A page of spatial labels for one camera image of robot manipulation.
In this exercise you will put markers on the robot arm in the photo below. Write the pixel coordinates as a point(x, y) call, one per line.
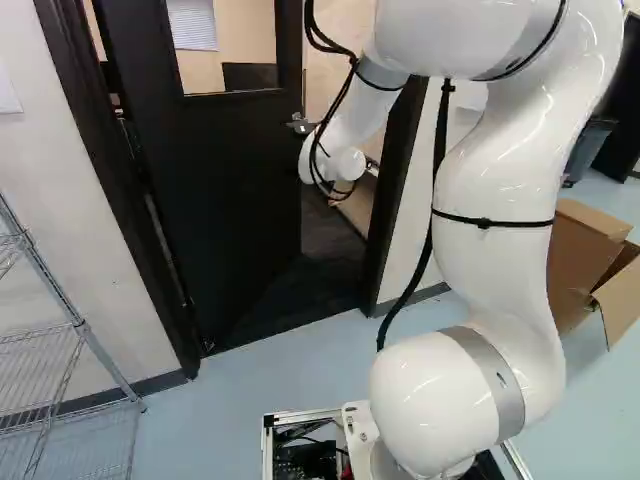
point(500, 260)

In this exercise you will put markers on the black monitor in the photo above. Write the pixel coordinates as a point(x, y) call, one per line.
point(250, 76)

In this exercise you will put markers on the black cabinet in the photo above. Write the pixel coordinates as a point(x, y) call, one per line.
point(625, 120)

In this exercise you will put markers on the brown cardboard box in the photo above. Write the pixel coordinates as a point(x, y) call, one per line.
point(575, 250)

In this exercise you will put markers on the dark door with window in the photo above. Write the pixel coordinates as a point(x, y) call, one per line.
point(235, 200)

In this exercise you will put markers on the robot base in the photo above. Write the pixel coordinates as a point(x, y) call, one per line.
point(358, 434)

